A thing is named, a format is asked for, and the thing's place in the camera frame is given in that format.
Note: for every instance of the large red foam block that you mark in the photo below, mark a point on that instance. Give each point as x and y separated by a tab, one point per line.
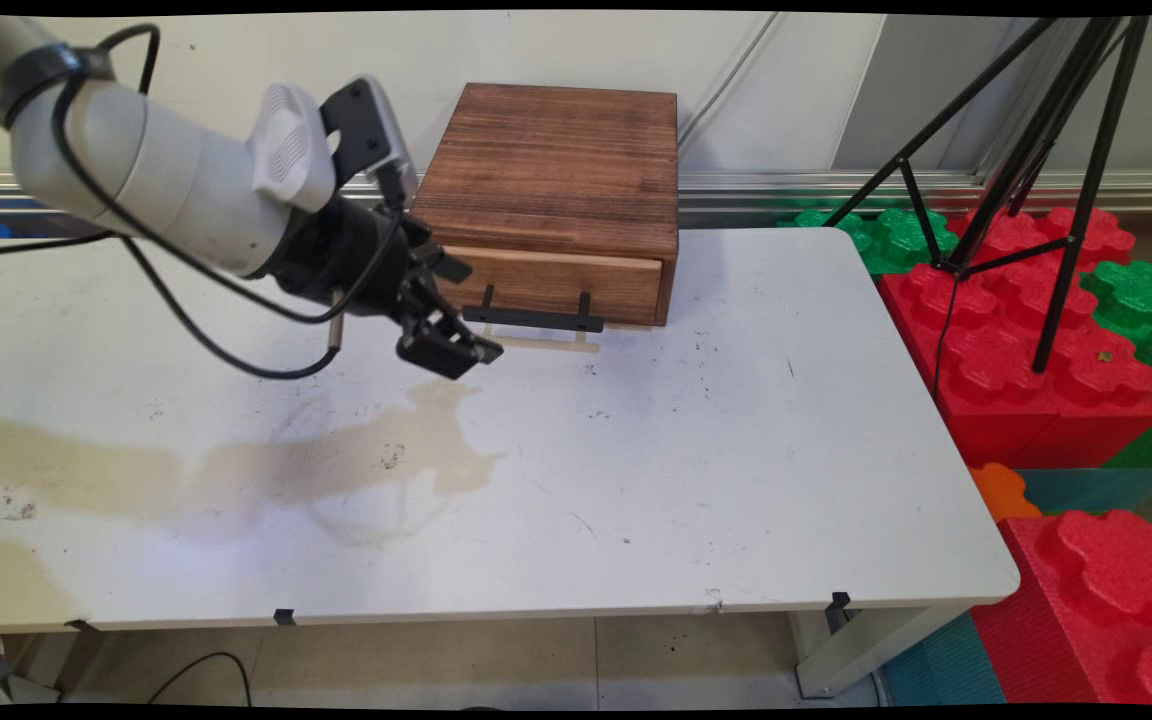
1016	370

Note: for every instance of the green foam block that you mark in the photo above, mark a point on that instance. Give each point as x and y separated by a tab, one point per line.
896	238
1141	295

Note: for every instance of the orange foam block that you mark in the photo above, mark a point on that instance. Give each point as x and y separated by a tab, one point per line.
1004	492

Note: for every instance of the teal foam block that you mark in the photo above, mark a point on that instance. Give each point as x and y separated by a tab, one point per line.
1096	488
946	668

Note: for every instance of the small silver metal pin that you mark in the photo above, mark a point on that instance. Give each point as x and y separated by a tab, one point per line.
335	320

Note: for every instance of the grey table leg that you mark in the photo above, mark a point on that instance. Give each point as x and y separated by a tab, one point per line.
866	645

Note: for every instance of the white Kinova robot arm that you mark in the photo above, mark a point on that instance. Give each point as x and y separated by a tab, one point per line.
156	170

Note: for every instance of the dark wooden cabinet box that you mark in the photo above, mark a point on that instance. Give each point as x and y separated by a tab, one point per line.
556	170

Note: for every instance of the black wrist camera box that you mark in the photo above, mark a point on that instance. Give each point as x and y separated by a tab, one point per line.
371	130

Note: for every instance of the black tripod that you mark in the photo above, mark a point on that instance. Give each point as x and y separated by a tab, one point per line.
1046	130

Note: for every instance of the aluminium wall rail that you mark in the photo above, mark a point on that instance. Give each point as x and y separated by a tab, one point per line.
836	188

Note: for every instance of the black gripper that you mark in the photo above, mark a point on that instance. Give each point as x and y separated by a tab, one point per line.
346	255

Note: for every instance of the black table edge clip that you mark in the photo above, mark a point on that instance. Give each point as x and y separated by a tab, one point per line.
840	602
83	626
284	617

